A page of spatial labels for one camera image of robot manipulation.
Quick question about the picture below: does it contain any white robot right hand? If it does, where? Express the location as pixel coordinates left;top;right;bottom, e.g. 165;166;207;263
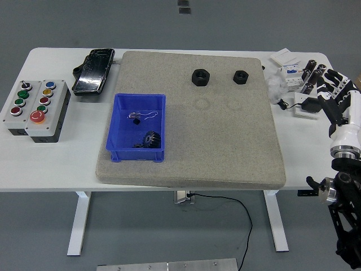
315;69;361;148

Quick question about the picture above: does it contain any large black gear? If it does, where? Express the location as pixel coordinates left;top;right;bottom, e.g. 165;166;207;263
142;130;162;150

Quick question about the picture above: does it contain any small black hex nut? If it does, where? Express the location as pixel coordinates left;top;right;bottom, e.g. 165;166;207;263
232;69;249;85

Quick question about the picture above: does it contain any large black hex nut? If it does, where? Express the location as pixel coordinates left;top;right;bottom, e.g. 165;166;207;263
191;68;210;86

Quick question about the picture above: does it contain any blue plastic box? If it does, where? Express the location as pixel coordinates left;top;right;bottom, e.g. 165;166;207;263
104;93;166;164

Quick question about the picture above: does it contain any grey emergency-stop button box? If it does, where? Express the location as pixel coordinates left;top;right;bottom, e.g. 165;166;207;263
24;79;71;143

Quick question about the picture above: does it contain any grey four-button control box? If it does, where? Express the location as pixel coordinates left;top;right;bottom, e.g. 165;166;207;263
2;80;43;136

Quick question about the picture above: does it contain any black power adapter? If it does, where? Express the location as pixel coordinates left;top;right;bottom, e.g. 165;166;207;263
300;97;323;113

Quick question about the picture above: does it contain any white square socket plate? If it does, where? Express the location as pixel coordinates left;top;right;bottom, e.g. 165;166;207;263
293;92;320;120

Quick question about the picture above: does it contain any white circuit breaker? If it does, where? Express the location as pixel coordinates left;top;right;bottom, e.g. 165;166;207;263
279;63;307;93

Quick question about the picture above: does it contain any crumpled clear plastic bag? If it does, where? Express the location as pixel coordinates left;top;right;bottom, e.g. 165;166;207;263
265;70;288;104

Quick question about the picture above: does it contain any white table leg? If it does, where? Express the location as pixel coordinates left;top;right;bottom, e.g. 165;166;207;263
67;191;91;257
263;190;289;252

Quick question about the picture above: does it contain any grey-brown foam mat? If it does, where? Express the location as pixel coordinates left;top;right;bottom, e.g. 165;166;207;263
95;50;287;189

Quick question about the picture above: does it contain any grey metal plate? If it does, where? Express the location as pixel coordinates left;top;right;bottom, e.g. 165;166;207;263
96;258;239;271

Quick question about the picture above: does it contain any black foot pedal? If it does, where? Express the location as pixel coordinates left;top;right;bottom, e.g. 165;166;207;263
71;47;116;97

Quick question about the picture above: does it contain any black adapter cord with plug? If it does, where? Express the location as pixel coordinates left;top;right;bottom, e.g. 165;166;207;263
276;99;303;111

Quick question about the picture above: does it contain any white wall switch plate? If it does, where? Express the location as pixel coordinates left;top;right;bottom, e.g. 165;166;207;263
270;47;301;67

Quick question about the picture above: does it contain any black floor cable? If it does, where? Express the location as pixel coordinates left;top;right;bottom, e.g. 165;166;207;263
187;193;253;268

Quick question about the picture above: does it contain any silver under-table bracket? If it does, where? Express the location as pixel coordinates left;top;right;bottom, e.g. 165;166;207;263
174;191;196;204

